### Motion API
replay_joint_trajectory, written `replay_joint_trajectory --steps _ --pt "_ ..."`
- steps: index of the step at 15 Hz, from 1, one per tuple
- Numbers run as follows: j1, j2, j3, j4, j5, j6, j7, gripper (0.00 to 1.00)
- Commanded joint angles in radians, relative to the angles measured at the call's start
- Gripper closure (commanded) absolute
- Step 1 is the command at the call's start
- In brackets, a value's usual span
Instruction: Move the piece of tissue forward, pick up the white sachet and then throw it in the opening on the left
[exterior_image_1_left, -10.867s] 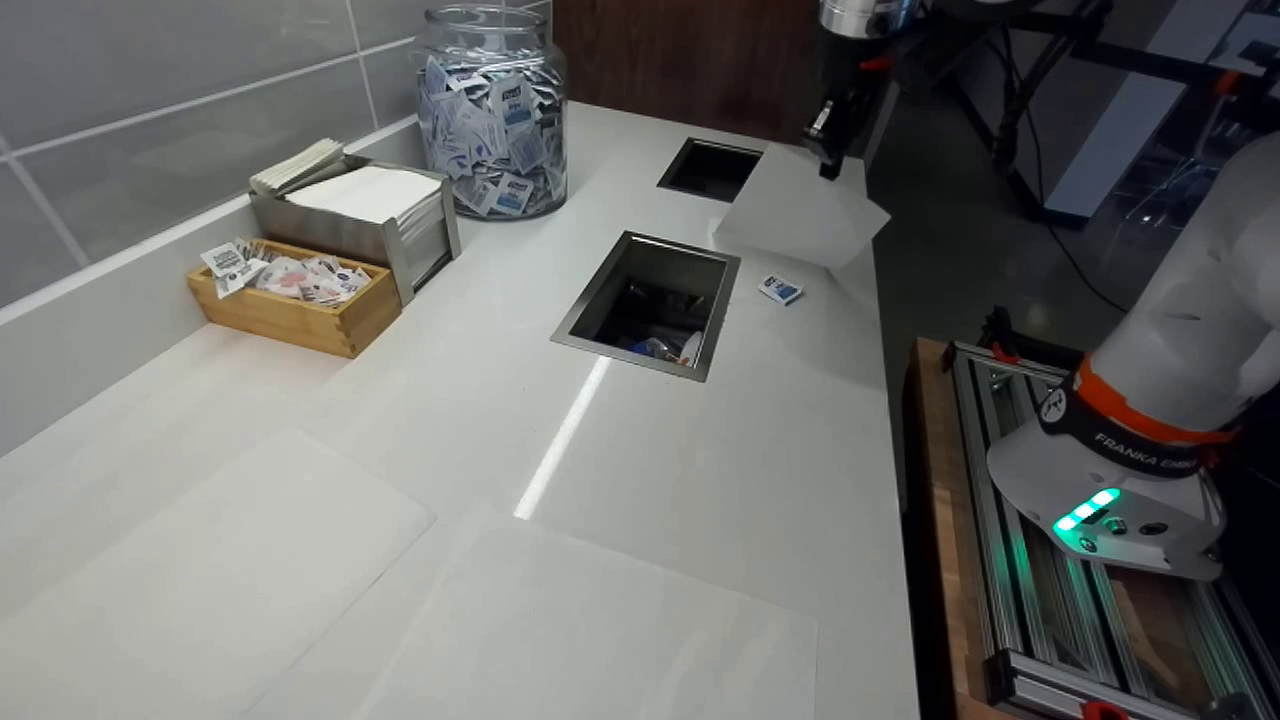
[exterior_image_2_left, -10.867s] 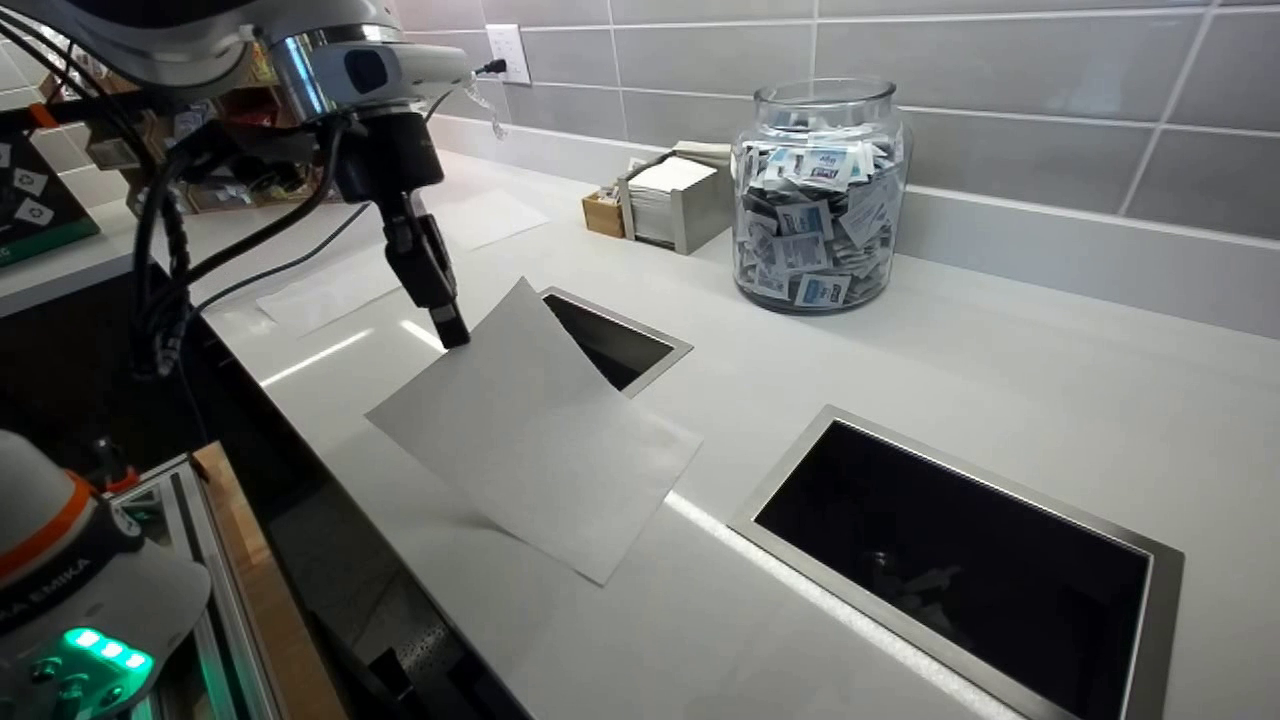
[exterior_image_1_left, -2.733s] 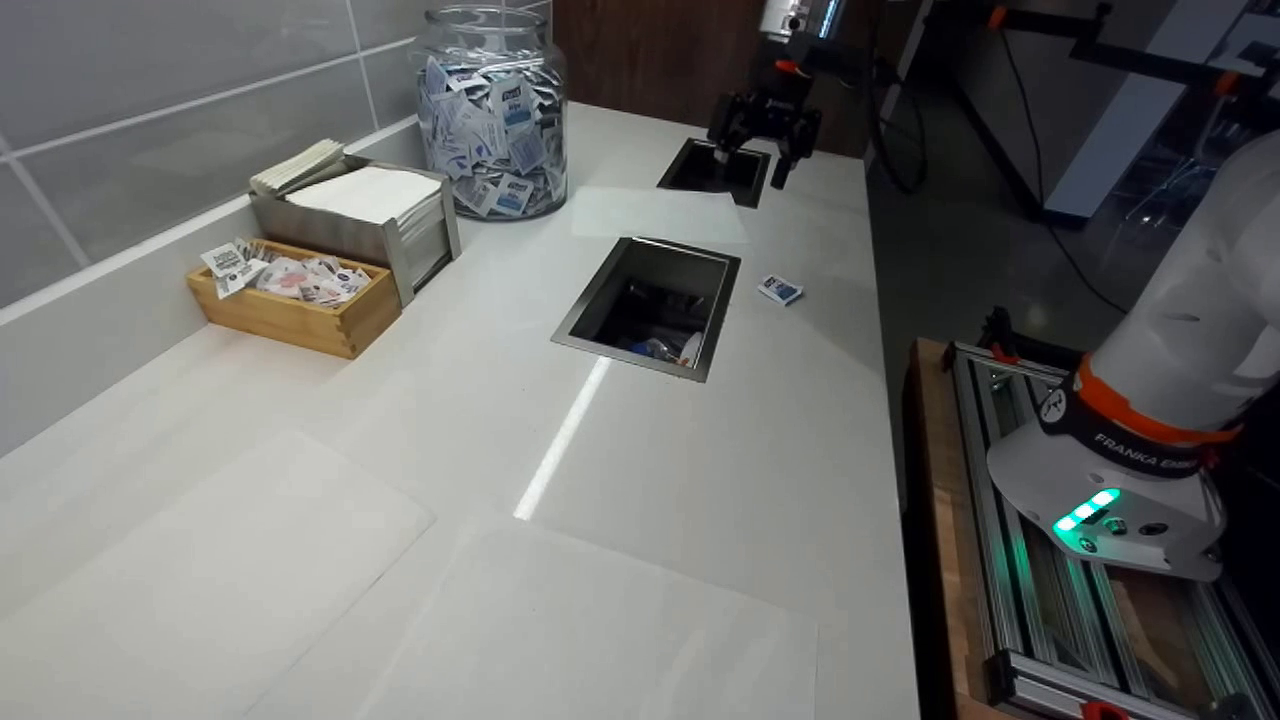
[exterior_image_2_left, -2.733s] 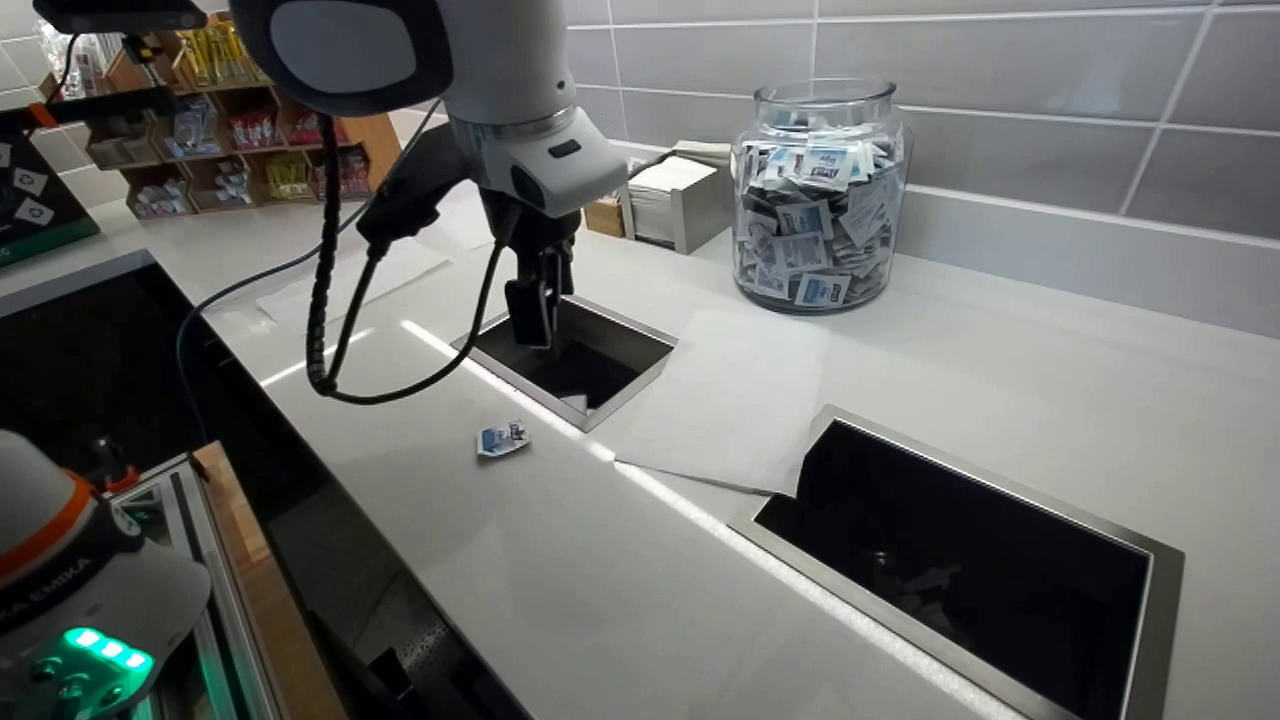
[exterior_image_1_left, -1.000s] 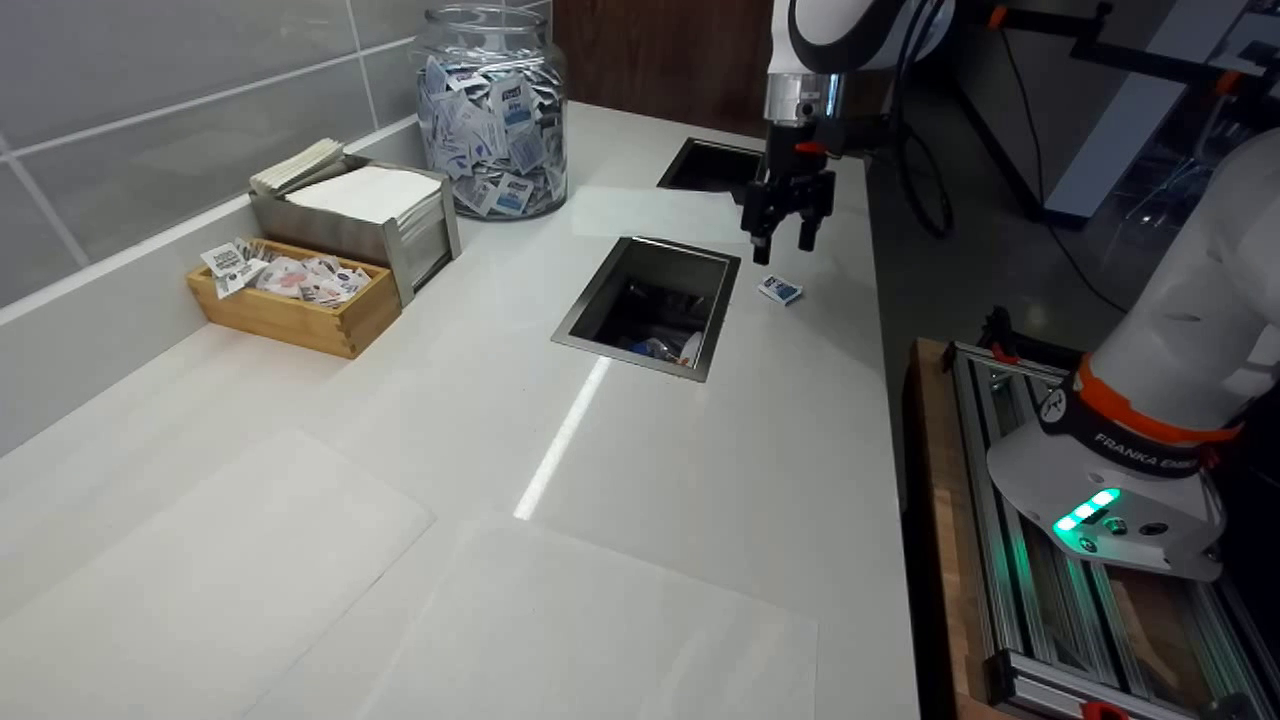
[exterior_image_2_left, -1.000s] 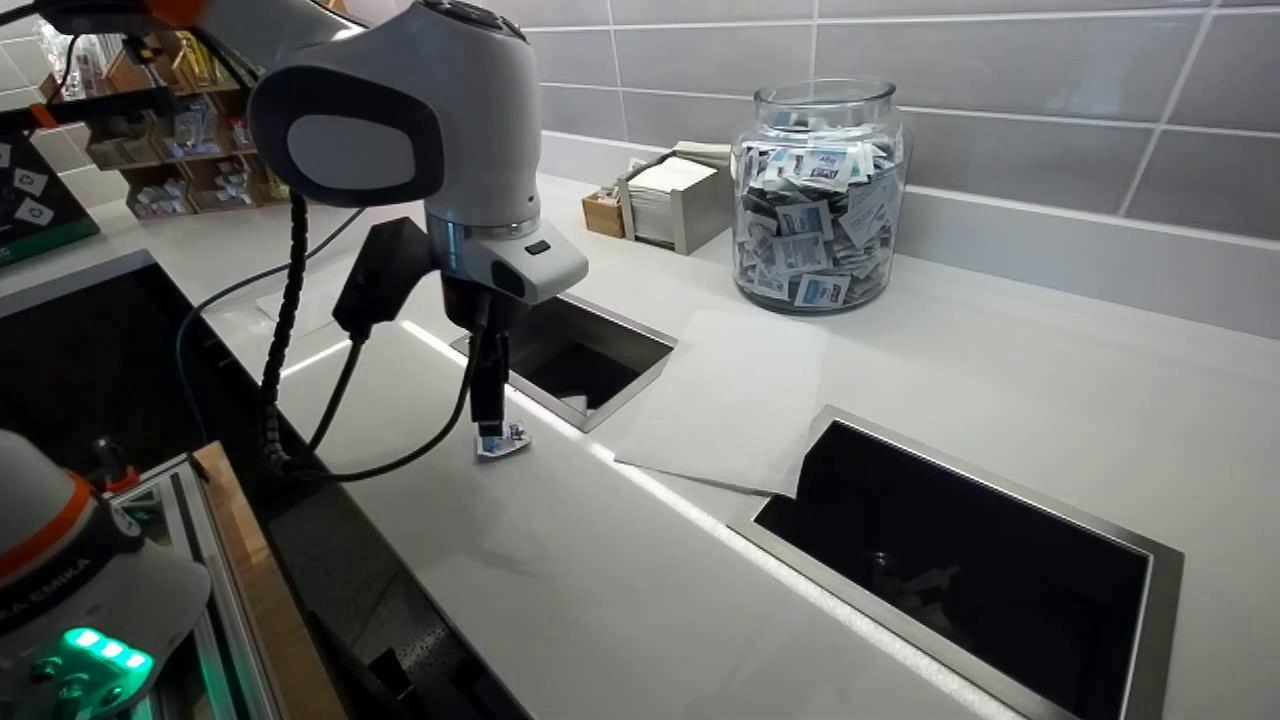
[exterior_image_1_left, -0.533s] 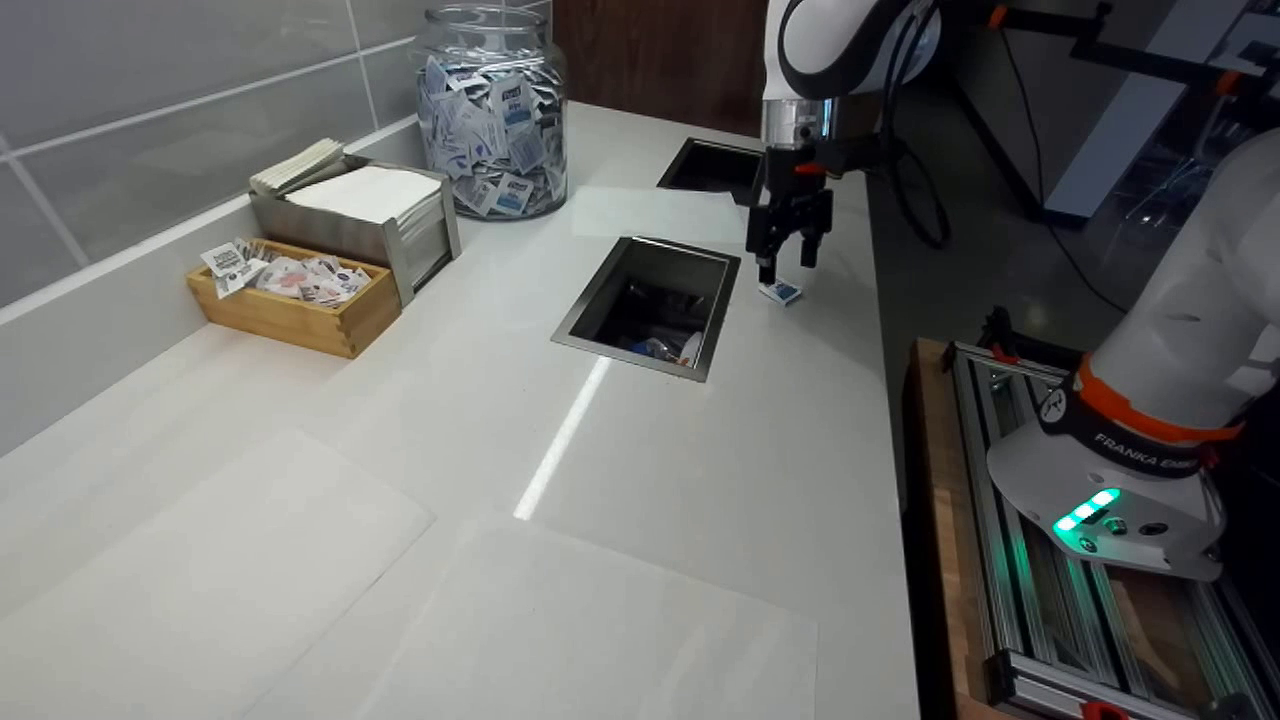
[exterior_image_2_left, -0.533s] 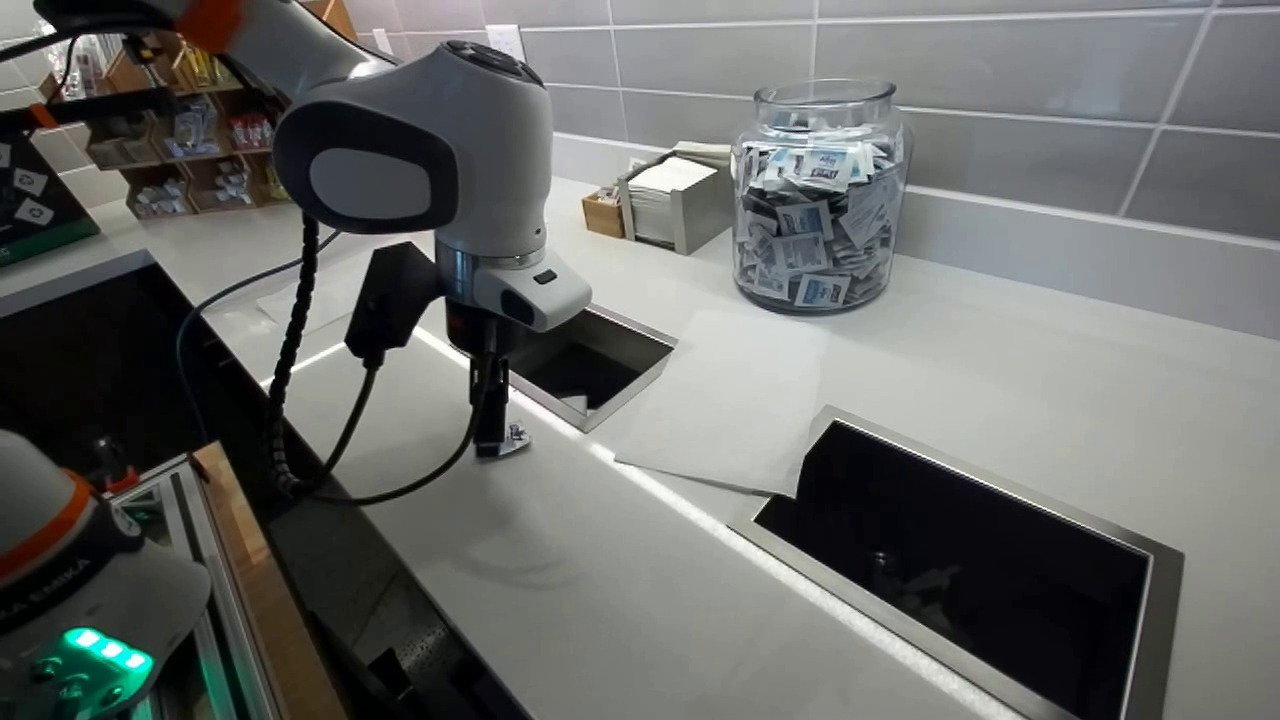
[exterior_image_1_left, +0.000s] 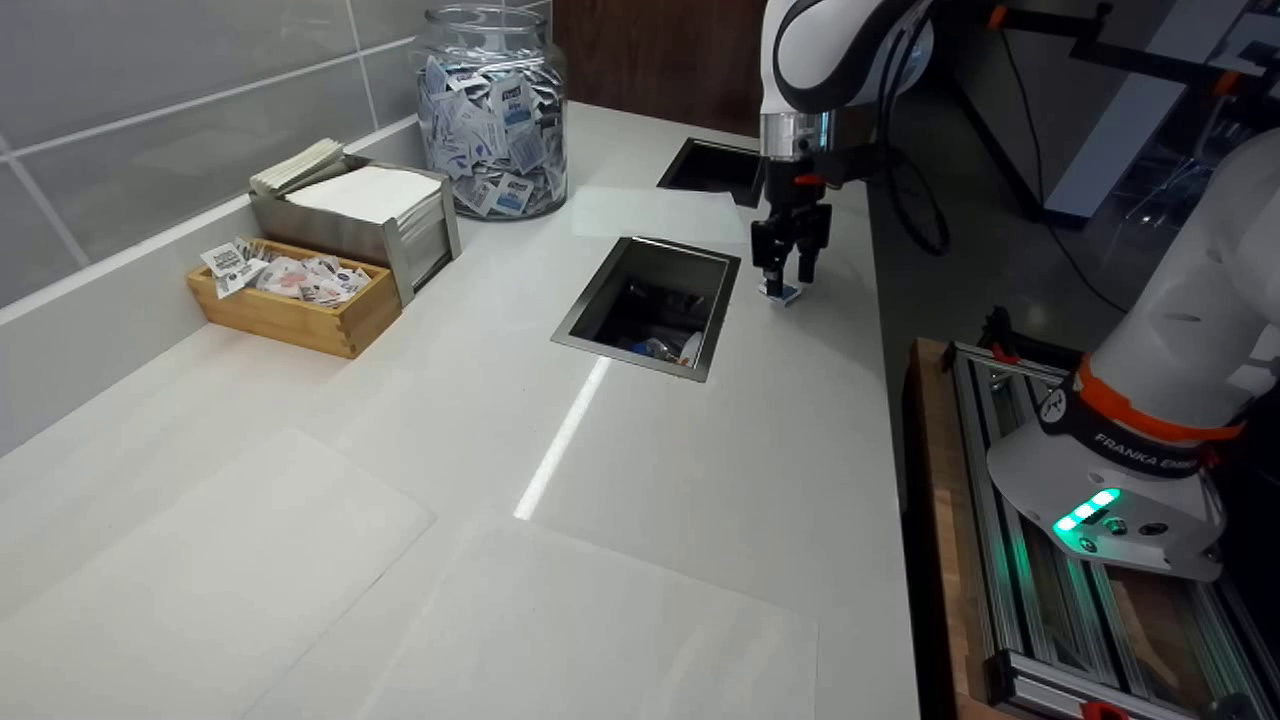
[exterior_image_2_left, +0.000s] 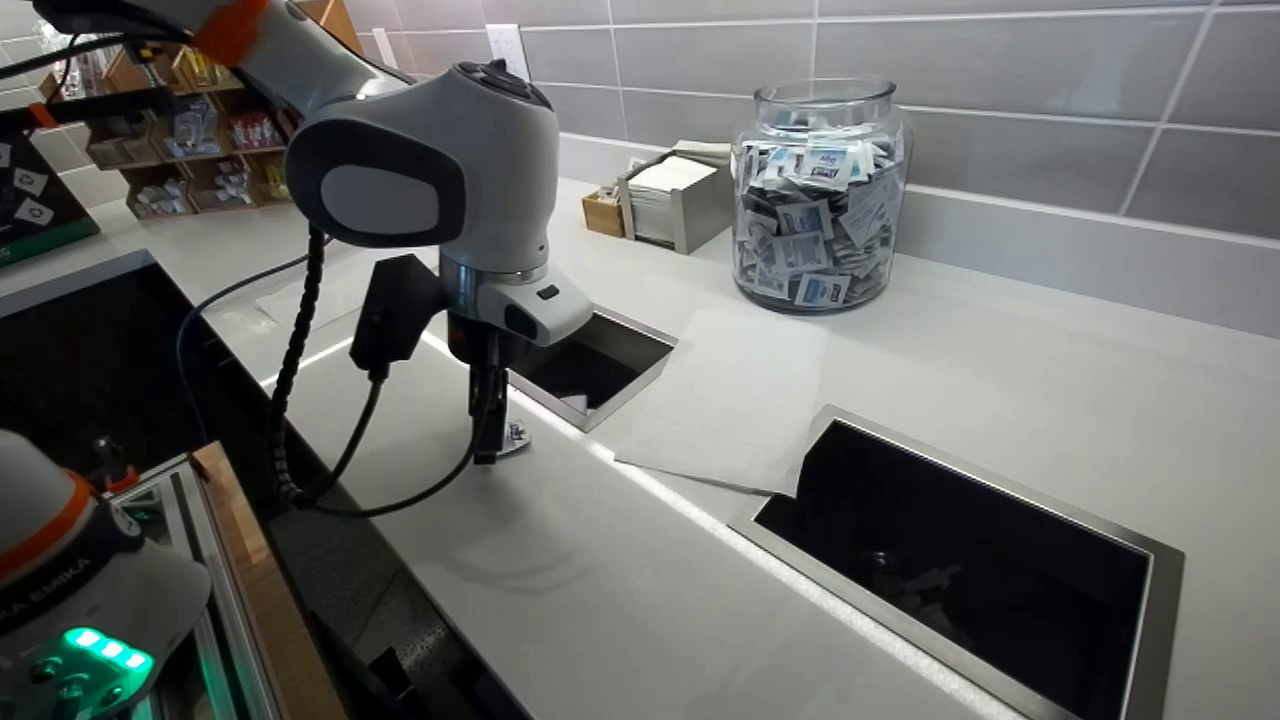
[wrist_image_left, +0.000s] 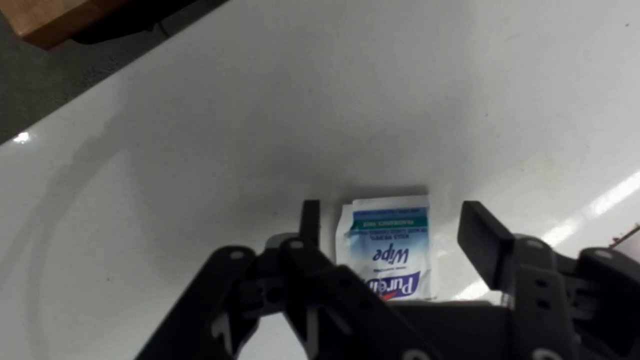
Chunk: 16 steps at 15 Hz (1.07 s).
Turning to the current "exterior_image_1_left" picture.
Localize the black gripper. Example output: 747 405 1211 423
747 162 839 303

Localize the steel-framed empty bin opening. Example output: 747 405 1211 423
656 133 773 213

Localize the steel-framed bin opening with trash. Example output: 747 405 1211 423
547 230 744 390

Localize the wooden sachet box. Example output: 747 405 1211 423
184 234 406 364

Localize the crumpled white paper trash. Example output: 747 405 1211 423
667 330 712 377

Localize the dark wooden cabinet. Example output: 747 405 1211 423
547 0 775 146

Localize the wooden base board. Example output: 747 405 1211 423
908 333 1007 720

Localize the glass jar of sachets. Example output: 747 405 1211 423
411 0 571 226

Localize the white board panel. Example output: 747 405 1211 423
1042 0 1280 226

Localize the black stand with orange joints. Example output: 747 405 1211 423
982 0 1280 100

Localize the steel napkin dispenser box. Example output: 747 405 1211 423
249 162 463 303

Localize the beige napkin bundle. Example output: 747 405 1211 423
243 133 373 202

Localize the black floor cable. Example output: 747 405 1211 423
951 11 1072 230

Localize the aluminium rail frame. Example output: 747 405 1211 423
949 337 1280 720

